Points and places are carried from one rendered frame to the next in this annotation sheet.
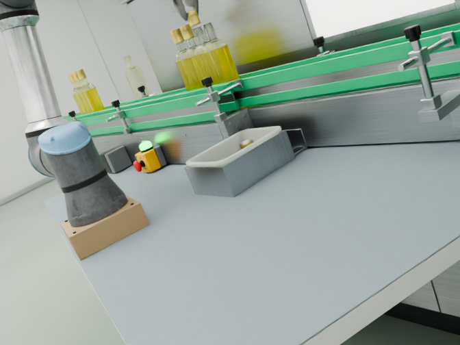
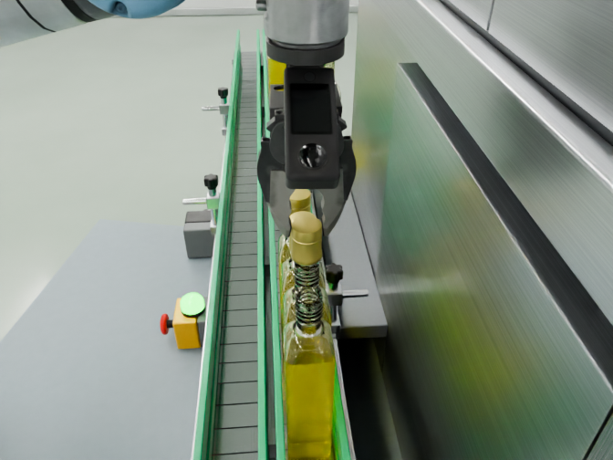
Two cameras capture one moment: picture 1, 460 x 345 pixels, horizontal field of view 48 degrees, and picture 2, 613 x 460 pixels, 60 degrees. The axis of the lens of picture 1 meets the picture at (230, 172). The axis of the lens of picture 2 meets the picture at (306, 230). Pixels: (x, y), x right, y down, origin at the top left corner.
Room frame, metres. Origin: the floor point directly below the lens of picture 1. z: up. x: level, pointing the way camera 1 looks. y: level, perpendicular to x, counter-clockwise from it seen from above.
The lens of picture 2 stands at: (1.24, -0.29, 1.53)
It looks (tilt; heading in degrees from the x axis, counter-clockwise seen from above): 36 degrees down; 29
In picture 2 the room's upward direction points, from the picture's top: straight up
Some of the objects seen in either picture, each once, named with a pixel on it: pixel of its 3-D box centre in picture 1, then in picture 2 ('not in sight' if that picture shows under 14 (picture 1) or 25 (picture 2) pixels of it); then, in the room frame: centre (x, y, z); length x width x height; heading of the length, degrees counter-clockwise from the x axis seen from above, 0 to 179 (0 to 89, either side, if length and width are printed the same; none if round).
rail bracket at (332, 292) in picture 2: not in sight; (346, 299); (1.81, -0.05, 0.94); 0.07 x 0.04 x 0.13; 123
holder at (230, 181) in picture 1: (247, 158); not in sight; (1.31, -0.06, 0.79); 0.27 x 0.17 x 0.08; 123
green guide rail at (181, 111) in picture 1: (96, 125); (230, 144); (2.20, 0.45, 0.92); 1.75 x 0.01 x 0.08; 33
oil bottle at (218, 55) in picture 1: (224, 72); (308, 388); (1.61, -0.10, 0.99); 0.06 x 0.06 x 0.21; 33
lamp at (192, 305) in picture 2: (145, 146); (192, 303); (1.77, 0.24, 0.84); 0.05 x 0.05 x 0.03
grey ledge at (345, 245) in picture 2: not in sight; (329, 194); (2.23, 0.19, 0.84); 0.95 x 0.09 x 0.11; 33
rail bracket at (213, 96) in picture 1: (220, 96); not in sight; (1.44, -0.05, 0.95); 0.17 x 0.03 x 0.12; 123
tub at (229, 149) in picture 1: (238, 159); not in sight; (1.29, -0.03, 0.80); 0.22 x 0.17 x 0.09; 123
